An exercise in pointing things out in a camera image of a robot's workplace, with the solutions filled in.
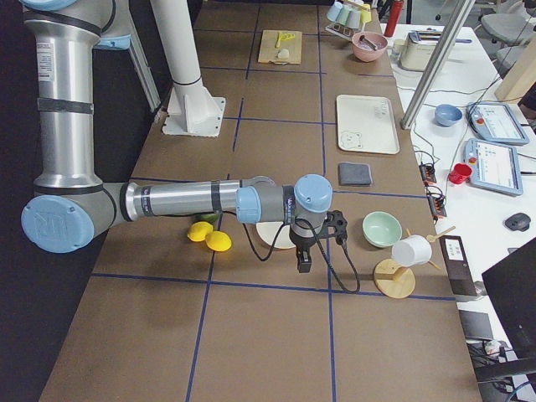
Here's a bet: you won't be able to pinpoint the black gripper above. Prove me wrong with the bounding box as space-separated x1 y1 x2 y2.
289 219 317 273

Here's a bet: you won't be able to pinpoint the white steamed bun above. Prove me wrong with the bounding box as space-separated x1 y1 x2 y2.
276 49 290 60

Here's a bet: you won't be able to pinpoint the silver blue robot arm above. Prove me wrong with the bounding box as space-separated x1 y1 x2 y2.
21 1 336 273

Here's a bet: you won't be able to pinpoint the cream bear tray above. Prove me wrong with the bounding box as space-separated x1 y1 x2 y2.
336 95 399 155

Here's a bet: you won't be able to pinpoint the white round plate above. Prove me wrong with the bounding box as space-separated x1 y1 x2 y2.
255 222 295 250

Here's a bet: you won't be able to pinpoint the mint green bowl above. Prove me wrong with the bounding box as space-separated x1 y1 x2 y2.
362 211 402 248

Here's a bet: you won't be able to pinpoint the wooden mug tree stand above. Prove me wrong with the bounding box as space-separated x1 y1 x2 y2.
373 226 456 299

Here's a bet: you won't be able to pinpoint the yellow lemon outer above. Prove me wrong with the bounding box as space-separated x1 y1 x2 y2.
204 230 232 252

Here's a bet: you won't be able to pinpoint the grey folded cloth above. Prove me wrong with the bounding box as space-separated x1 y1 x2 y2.
338 162 373 187

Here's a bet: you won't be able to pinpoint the green avocado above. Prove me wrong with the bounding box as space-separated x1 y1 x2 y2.
194 212 221 224

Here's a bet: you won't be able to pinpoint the white mug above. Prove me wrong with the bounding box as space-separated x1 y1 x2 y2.
391 234 432 267

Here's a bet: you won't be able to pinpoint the yellow lemon near avocado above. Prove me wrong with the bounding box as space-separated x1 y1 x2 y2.
187 221 214 242

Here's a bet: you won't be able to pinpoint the black power strip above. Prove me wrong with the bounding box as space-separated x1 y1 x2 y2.
419 162 446 223

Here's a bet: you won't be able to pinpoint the black label box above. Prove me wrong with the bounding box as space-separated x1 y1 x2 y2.
440 235 478 300

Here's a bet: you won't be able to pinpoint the red cup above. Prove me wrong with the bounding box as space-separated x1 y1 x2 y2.
448 163 472 184

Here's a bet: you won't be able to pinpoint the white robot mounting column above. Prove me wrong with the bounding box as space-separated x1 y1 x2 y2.
151 0 226 137

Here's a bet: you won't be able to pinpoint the black monitor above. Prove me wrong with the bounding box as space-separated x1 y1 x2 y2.
482 240 535 358

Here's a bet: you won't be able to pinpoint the blue bowl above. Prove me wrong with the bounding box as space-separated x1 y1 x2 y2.
434 104 463 126

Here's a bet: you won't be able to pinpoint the near teach pendant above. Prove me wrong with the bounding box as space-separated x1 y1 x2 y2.
463 138 523 196

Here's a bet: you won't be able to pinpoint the teach pendant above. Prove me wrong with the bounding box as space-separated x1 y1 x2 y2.
463 138 523 196
466 101 529 146

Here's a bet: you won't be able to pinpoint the black computer mouse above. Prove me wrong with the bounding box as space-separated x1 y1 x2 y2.
503 213 531 232

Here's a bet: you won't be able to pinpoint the wooden cutting board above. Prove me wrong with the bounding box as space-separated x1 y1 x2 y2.
257 30 302 64

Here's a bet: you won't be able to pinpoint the pink bowl with ice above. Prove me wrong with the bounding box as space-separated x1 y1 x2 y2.
352 31 388 62

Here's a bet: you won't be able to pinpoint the lemon slices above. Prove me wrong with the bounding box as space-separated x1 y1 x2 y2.
281 33 296 41

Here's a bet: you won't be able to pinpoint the far teach pendant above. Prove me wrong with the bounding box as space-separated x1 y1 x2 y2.
466 101 529 146

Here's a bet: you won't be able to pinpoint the acrylic cup rack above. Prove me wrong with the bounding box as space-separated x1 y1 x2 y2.
325 1 372 41

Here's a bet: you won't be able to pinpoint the cream toaster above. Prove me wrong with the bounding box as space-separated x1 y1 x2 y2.
399 30 441 72

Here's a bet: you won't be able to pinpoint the grey pastel cup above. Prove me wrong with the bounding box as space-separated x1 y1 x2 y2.
346 8 362 30

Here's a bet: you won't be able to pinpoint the blue pastel cup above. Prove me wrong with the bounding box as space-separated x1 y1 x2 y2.
327 1 343 22

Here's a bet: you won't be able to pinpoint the green pastel cup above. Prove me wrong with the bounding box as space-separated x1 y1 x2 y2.
336 5 353 26

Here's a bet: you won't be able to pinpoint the yellow pastel cup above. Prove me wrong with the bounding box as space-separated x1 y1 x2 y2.
360 9 372 24

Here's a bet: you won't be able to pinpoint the red water bottle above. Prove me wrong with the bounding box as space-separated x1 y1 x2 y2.
384 0 405 38

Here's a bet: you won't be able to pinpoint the office chair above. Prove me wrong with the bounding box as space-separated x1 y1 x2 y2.
480 1 535 76

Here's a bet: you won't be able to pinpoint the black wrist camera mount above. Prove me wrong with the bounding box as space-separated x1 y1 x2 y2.
323 210 348 247

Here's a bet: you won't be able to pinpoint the aluminium frame post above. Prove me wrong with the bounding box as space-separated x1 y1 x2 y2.
400 0 476 130

